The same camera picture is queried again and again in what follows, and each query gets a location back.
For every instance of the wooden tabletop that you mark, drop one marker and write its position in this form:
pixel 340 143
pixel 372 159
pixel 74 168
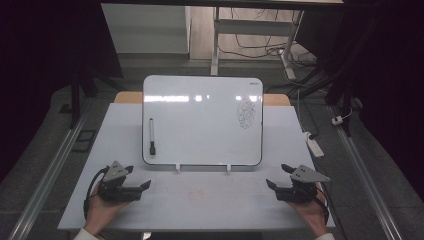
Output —
pixel 128 97

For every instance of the black metal stand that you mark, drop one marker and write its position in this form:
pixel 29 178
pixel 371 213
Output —
pixel 346 100
pixel 76 100

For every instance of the white power strip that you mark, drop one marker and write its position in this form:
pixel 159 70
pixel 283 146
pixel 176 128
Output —
pixel 315 146

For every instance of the black floor plate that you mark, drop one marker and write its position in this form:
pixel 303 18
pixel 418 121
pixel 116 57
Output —
pixel 85 140

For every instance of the white marker pen black cap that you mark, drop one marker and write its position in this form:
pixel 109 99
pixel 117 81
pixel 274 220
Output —
pixel 151 133

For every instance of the white desk frame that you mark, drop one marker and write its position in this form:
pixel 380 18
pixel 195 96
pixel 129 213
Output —
pixel 253 27

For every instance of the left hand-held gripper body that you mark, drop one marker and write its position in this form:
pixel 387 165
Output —
pixel 115 190

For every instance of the person's left hand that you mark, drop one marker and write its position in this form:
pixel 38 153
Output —
pixel 103 213

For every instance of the white whiteboard support clip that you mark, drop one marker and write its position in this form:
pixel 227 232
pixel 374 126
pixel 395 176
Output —
pixel 229 168
pixel 178 167

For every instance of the aluminium floor rail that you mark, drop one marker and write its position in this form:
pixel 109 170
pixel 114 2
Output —
pixel 363 173
pixel 50 173

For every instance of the dark curtain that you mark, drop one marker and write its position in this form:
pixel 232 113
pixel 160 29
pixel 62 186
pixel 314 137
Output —
pixel 390 83
pixel 36 66

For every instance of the small white adapter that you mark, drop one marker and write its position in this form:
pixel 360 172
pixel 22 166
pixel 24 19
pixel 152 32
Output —
pixel 337 120

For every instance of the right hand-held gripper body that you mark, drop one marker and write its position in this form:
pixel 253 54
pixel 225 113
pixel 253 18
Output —
pixel 300 190

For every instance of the white whiteboard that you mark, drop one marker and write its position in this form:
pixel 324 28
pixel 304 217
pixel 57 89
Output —
pixel 200 130

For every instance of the person's right hand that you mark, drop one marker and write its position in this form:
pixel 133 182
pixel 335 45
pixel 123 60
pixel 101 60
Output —
pixel 311 213

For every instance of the white cabinet panel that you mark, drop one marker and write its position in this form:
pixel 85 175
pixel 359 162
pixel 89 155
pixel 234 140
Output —
pixel 146 30

